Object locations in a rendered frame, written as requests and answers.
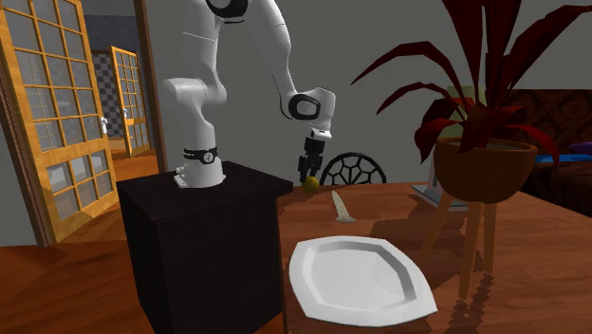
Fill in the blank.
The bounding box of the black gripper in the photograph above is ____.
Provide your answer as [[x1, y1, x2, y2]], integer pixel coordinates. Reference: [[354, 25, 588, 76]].
[[297, 137, 327, 184]]

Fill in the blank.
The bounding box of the black chair with patterned back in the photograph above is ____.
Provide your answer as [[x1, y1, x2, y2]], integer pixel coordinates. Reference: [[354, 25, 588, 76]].
[[318, 152, 388, 188]]

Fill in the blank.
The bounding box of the pale horn-shaped object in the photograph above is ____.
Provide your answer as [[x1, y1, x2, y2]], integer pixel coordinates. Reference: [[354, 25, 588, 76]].
[[330, 189, 358, 225]]

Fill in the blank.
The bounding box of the white oval plate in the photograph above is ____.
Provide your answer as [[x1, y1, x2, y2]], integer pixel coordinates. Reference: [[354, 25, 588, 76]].
[[287, 234, 439, 329]]

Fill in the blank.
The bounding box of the dark robot stand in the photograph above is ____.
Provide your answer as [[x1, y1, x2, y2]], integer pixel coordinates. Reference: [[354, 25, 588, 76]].
[[116, 160, 295, 334]]

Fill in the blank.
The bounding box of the red-leaved plant in brown pot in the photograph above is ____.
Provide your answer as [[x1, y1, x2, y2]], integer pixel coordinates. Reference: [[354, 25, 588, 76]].
[[349, 0, 592, 302]]

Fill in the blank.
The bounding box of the small wooden glass-pane door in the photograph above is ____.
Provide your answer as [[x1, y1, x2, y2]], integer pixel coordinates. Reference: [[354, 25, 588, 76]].
[[108, 45, 152, 158]]

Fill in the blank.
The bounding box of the brown wooden table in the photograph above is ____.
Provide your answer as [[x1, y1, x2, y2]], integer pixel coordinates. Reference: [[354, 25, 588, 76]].
[[275, 181, 592, 334]]

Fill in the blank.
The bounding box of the large wooden glass-pane door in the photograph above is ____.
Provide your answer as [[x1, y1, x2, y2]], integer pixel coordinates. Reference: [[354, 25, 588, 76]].
[[0, 0, 120, 248]]

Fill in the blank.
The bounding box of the dark brown sofa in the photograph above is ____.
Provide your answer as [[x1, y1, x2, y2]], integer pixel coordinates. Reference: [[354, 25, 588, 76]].
[[503, 87, 592, 218]]

